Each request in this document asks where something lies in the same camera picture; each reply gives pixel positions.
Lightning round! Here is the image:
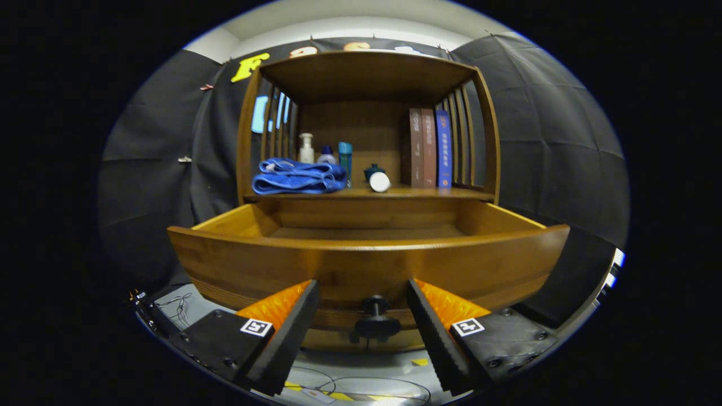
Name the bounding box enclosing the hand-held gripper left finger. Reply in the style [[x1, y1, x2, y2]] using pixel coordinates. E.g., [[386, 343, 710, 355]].
[[169, 279, 320, 397]]

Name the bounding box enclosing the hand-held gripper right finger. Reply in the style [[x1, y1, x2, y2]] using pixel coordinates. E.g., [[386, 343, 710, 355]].
[[406, 278, 559, 395]]

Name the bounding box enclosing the black drawer knob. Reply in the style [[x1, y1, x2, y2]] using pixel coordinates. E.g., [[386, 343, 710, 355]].
[[354, 295, 402, 342]]

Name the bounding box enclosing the wooden drawer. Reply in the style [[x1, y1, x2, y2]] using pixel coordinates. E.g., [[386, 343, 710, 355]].
[[168, 197, 570, 333]]

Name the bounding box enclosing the wooden countertop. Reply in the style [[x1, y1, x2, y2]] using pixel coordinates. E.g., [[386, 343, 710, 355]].
[[244, 183, 496, 201]]

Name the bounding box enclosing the wooden cabinet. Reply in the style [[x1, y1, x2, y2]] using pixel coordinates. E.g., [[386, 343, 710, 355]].
[[236, 51, 501, 353]]

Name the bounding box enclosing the blue folded towel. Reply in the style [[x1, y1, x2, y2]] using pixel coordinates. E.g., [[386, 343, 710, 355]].
[[252, 158, 347, 195]]

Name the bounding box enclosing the teal transparent bottle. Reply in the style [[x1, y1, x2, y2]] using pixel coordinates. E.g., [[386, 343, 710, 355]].
[[338, 142, 353, 188]]

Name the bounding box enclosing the blue book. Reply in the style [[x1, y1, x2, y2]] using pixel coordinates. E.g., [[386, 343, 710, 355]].
[[435, 109, 453, 188]]

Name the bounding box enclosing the reddish brown book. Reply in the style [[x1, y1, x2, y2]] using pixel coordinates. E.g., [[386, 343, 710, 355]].
[[422, 108, 438, 188]]

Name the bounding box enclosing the dark brown book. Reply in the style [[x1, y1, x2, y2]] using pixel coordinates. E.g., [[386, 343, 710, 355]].
[[410, 108, 425, 188]]

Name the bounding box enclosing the black floor cable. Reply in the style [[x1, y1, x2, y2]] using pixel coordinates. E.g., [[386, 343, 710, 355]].
[[285, 367, 432, 406]]

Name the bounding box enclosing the white floor cable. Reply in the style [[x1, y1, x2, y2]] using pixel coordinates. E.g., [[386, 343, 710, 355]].
[[155, 292, 195, 328]]

